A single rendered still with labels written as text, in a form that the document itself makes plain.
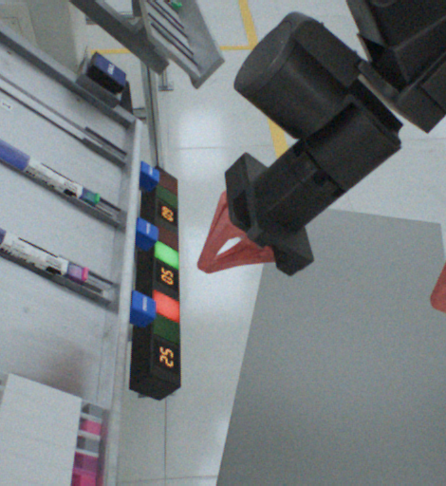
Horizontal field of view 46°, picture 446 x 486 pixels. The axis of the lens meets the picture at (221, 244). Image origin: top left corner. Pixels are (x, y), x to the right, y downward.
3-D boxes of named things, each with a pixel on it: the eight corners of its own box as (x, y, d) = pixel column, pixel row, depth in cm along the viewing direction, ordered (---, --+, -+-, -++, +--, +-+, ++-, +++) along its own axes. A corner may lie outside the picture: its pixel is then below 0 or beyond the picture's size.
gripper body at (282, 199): (240, 241, 40) (313, 179, 36) (230, 162, 47) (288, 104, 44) (298, 276, 43) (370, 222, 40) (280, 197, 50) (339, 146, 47)
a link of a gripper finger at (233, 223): (173, 272, 46) (247, 207, 41) (173, 218, 51) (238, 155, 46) (231, 303, 49) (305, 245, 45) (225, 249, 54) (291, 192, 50)
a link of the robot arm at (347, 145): (422, 151, 38) (401, 114, 42) (361, 91, 35) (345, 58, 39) (347, 210, 41) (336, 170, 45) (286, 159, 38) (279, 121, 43)
